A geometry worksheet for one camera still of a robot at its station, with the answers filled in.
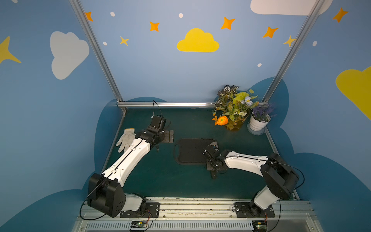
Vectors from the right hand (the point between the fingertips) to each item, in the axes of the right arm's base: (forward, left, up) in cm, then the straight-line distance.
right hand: (212, 163), depth 91 cm
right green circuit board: (-31, -23, -2) cm, 39 cm away
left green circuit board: (-34, +39, -1) cm, 52 cm away
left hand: (+9, +30, +19) cm, 37 cm away
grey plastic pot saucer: (+27, -35, -1) cm, 44 cm away
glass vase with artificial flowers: (+29, -11, +23) cm, 39 cm away
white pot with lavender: (+31, -34, +13) cm, 47 cm away
